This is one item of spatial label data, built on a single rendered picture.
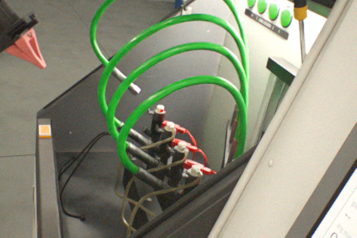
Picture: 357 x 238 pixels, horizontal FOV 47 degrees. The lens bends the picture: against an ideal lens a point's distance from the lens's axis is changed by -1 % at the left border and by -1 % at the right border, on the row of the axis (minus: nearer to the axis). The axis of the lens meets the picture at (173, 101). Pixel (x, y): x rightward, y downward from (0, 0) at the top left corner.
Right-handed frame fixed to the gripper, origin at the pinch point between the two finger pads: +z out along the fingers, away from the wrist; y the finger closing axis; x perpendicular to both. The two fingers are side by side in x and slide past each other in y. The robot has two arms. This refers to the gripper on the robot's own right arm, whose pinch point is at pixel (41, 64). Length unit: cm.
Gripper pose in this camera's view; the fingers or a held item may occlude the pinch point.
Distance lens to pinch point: 87.1
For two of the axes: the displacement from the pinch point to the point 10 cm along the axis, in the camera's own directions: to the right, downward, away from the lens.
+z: 5.7, 7.4, 3.6
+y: 8.2, -5.3, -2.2
